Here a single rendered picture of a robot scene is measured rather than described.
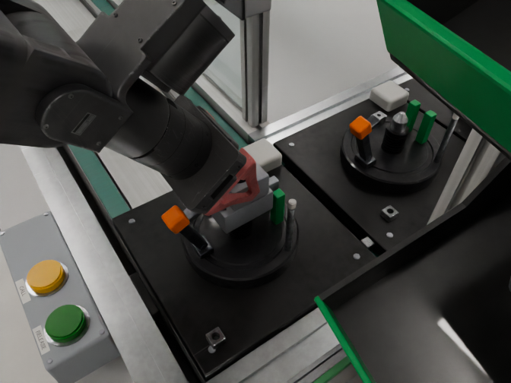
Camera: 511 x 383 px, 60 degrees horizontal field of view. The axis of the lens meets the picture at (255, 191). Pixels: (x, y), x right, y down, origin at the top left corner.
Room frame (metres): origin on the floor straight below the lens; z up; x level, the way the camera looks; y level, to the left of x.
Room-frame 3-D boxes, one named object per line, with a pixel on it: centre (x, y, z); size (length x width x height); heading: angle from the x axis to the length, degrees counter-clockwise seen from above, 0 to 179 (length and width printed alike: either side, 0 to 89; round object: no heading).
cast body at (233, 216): (0.33, 0.01, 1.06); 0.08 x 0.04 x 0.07; 125
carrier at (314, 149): (0.46, -0.19, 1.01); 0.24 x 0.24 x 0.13; 34
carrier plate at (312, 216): (0.32, 0.02, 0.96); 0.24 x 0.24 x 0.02; 34
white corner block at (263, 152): (0.46, -0.01, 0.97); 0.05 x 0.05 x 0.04; 34
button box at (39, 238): (0.27, 0.24, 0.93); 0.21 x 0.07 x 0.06; 34
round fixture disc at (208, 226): (0.32, 0.02, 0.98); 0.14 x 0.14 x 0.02
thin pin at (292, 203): (0.29, -0.04, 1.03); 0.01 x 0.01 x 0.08
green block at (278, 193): (0.33, -0.03, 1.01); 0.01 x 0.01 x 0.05; 34
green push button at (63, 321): (0.21, 0.20, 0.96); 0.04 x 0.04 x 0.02
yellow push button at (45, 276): (0.27, 0.24, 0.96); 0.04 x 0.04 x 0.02
